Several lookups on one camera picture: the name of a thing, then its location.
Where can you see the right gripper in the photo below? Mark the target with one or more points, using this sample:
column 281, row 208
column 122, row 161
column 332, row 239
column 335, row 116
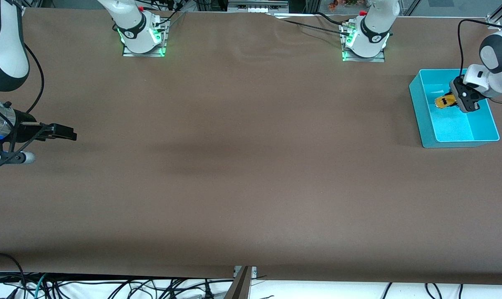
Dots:
column 25, row 131

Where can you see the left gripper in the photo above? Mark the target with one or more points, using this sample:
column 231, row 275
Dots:
column 457, row 94

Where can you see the yellow beetle toy car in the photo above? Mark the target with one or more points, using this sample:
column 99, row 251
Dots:
column 444, row 102

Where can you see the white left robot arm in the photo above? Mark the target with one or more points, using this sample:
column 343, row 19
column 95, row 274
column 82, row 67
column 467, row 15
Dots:
column 373, row 41

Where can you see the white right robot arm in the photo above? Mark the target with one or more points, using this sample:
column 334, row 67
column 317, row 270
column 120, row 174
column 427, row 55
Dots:
column 10, row 50

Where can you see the teal plastic bin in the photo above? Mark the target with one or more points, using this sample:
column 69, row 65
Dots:
column 450, row 128

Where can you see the orange background object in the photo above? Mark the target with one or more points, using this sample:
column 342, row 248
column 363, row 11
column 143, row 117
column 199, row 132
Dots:
column 334, row 5

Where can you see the brown table cover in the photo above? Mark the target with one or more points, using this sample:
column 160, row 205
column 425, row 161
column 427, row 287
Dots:
column 251, row 166

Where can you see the white power strip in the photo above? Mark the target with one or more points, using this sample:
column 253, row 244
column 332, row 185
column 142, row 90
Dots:
column 257, row 8

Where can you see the dark metal table strut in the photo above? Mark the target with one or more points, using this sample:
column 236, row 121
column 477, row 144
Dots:
column 240, row 288

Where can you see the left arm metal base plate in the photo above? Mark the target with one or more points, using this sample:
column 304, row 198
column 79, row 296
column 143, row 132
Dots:
column 375, row 60

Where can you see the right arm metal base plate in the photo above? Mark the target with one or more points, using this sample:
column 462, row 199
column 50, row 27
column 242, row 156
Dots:
column 128, row 53

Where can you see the aluminium frame post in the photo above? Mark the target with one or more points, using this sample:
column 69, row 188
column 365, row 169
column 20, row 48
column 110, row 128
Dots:
column 313, row 5

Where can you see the silver metal bracket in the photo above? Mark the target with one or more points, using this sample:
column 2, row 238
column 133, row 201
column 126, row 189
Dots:
column 254, row 272

